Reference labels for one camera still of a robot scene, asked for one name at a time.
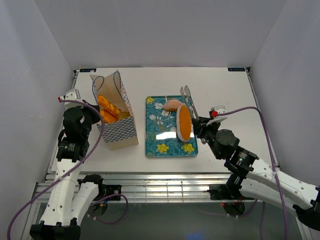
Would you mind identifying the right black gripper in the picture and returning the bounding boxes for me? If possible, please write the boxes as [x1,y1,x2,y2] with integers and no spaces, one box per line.
[191,116,222,160]

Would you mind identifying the orange long fake bread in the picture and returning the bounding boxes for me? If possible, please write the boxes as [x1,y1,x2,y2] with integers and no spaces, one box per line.
[100,109,118,124]

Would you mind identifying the twisted braided fake bread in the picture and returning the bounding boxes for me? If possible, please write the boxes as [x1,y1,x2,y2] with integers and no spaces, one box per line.
[97,95,122,117]

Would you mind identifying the metal tongs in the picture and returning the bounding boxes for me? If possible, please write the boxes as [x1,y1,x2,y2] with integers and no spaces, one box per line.
[180,85,200,120]

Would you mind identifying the blue checkered paper bag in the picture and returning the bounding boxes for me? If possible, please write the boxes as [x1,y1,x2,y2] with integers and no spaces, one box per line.
[90,71,139,150]

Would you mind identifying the brown baguette slice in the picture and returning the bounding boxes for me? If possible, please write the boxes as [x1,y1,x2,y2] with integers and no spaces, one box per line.
[117,111,131,120]

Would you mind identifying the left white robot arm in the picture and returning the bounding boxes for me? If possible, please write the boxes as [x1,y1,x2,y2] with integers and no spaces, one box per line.
[29,104,106,240]

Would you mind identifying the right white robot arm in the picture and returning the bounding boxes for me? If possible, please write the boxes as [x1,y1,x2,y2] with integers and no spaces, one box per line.
[192,117,320,231]

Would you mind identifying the white-edged fake bread slice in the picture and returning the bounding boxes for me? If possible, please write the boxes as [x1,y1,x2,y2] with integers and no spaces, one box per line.
[176,105,192,143]

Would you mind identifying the pink round fake bread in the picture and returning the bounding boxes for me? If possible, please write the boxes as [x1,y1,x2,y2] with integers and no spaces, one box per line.
[163,99,184,112]

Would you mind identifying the teal floral tray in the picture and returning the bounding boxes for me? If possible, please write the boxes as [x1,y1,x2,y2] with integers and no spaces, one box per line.
[145,95,198,158]

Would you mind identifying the left blue corner label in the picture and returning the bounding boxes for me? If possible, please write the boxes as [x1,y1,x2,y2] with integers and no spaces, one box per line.
[79,68,97,73]

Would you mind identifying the blue corner label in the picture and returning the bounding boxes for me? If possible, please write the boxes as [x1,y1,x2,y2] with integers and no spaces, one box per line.
[79,68,97,73]
[227,67,246,72]

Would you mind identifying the right blue corner label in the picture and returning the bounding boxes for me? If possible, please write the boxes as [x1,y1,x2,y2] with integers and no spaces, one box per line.
[227,67,246,72]

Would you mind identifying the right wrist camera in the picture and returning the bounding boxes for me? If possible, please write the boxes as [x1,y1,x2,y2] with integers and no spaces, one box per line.
[207,105,228,126]

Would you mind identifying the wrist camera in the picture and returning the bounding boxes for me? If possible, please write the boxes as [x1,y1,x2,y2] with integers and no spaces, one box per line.
[207,105,228,126]
[58,88,82,103]

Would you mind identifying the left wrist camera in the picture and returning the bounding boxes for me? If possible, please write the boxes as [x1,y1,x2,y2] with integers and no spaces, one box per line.
[58,88,82,103]

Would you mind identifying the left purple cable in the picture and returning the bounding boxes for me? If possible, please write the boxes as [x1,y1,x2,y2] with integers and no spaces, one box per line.
[6,99,130,240]

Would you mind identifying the purple cable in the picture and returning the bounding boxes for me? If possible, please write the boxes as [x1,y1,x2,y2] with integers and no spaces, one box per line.
[199,106,290,240]
[6,99,130,240]

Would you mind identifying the aluminium frame rail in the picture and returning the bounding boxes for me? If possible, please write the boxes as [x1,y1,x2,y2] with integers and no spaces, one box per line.
[31,172,302,205]

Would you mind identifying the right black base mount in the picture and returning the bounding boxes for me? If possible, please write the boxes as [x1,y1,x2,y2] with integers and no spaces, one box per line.
[207,184,235,200]

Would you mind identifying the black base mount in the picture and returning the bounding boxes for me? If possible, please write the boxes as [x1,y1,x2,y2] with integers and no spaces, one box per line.
[207,184,235,200]
[102,184,122,197]

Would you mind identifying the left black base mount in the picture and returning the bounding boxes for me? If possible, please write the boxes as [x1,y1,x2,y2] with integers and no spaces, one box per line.
[102,184,122,197]

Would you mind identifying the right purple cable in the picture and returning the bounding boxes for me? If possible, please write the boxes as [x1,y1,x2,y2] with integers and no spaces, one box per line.
[199,106,290,240]

